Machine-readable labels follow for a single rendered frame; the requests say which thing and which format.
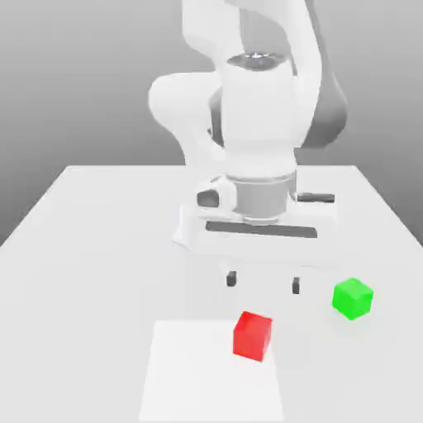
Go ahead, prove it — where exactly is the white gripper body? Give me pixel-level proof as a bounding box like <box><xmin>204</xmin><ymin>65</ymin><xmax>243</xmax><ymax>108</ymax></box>
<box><xmin>172</xmin><ymin>197</ymin><xmax>340</xmax><ymax>268</ymax></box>

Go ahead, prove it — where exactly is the small green cube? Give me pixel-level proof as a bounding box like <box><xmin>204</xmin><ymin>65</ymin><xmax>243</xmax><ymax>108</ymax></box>
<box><xmin>331</xmin><ymin>277</ymin><xmax>374</xmax><ymax>321</ymax></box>

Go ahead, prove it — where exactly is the small red cube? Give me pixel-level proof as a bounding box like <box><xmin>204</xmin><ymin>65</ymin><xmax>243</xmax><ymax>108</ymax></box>
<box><xmin>232</xmin><ymin>310</ymin><xmax>273</xmax><ymax>364</ymax></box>

